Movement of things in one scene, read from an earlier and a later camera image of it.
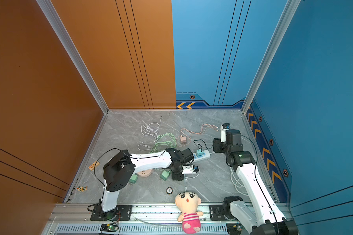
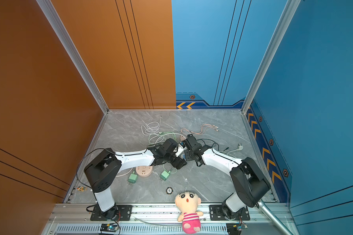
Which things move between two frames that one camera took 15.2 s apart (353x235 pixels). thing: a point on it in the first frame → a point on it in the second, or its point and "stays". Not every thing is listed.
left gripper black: [178, 178] → [178, 165]
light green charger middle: [164, 175] stays
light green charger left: [134, 178] stays
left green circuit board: [108, 227] stays
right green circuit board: [234, 228] stays
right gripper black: [216, 142] → [187, 156]
